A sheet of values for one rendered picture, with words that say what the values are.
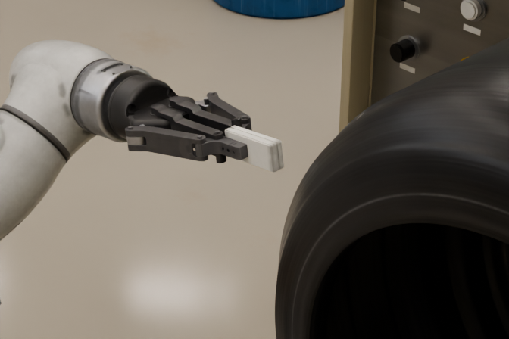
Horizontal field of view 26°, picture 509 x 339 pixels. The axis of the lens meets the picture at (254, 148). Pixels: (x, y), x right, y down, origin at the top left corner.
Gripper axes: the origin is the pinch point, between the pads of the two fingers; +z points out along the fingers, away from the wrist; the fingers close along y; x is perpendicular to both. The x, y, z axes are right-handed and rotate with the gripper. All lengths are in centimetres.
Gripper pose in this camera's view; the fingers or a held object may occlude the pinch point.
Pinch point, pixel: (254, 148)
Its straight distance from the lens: 110.8
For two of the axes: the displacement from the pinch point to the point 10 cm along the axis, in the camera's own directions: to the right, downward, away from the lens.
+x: 1.1, 9.1, 4.1
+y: 7.3, -3.5, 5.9
